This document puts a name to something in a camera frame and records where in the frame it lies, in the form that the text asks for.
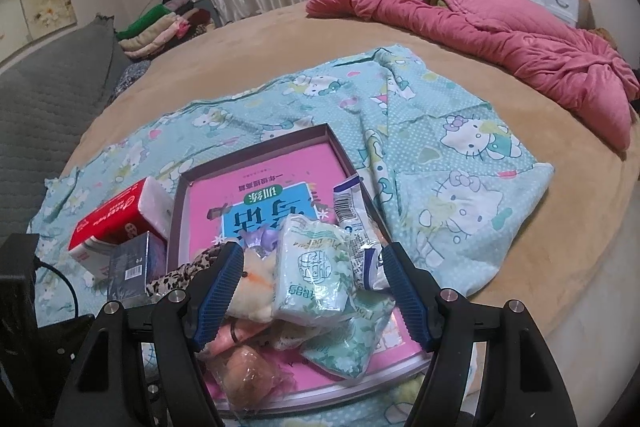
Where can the red and white tissue box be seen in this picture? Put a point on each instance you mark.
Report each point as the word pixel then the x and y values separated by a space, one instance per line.
pixel 110 217

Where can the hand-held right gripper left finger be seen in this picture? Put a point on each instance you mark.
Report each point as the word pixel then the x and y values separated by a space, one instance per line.
pixel 220 292

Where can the blue and white snack packet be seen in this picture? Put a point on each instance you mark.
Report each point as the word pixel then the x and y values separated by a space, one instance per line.
pixel 352 217

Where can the stack of folded clothes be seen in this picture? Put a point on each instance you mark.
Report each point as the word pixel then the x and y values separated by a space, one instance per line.
pixel 150 34

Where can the cream plush toy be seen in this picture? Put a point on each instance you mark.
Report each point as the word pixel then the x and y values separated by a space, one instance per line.
pixel 255 287

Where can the pink quilt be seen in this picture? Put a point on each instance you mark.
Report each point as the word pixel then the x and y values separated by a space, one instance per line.
pixel 500 37

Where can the purple ribbon bow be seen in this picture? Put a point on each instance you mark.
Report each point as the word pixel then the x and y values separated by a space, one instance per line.
pixel 267 239

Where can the cartoon cat printed blanket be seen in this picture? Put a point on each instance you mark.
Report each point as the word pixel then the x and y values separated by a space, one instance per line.
pixel 450 187

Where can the dark patterned cloth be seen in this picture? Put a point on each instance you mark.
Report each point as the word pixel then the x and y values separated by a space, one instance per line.
pixel 127 79

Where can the beige sponge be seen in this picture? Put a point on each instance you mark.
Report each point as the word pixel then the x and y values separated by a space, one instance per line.
pixel 245 372

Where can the green floral tissue pack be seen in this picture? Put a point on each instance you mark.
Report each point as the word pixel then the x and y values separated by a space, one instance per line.
pixel 350 342

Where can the shallow pink printed box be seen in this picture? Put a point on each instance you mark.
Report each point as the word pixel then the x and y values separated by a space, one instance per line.
pixel 300 167

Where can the pale green tissue pack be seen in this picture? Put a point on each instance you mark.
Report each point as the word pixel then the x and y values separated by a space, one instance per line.
pixel 310 277

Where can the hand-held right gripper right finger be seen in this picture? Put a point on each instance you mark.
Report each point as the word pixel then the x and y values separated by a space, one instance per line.
pixel 407 297

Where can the dark blue box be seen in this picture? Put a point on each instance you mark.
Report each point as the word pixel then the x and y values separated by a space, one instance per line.
pixel 135 264

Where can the leopard print cloth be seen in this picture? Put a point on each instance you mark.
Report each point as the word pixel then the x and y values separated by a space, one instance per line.
pixel 175 277

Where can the grey quilted headboard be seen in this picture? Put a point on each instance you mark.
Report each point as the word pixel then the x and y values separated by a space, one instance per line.
pixel 45 107

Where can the tan bed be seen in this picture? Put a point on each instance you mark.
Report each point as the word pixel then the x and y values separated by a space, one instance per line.
pixel 575 187

